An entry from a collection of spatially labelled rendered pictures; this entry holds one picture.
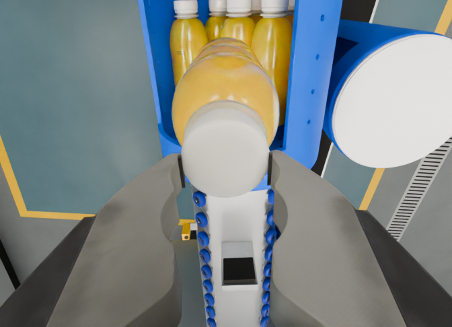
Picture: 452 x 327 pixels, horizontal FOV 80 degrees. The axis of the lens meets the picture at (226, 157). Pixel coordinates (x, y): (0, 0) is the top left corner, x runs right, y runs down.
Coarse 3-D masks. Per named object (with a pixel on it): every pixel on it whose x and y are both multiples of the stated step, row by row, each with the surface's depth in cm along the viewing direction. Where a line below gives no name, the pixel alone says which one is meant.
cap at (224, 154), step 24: (216, 120) 11; (240, 120) 11; (192, 144) 11; (216, 144) 11; (240, 144) 11; (264, 144) 11; (192, 168) 12; (216, 168) 12; (240, 168) 12; (264, 168) 12; (216, 192) 12; (240, 192) 12
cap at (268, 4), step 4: (264, 0) 38; (268, 0) 37; (272, 0) 37; (276, 0) 37; (280, 0) 37; (284, 0) 37; (288, 0) 38; (264, 4) 38; (268, 4) 38; (272, 4) 37; (276, 4) 37; (280, 4) 37; (284, 4) 38; (288, 4) 38; (264, 8) 38; (268, 8) 38; (272, 8) 38; (276, 8) 38; (280, 8) 38; (284, 8) 38
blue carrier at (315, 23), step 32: (160, 0) 44; (320, 0) 30; (160, 32) 45; (320, 32) 32; (160, 64) 46; (320, 64) 34; (160, 96) 46; (288, 96) 34; (320, 96) 37; (160, 128) 45; (288, 128) 36; (320, 128) 42
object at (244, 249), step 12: (228, 252) 84; (240, 252) 83; (252, 252) 83; (228, 264) 78; (240, 264) 78; (252, 264) 78; (228, 276) 75; (240, 276) 74; (252, 276) 74; (228, 288) 74; (240, 288) 74; (252, 288) 75
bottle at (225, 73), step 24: (216, 48) 19; (240, 48) 20; (192, 72) 15; (216, 72) 14; (240, 72) 14; (264, 72) 16; (192, 96) 14; (216, 96) 13; (240, 96) 13; (264, 96) 14; (192, 120) 13; (264, 120) 14
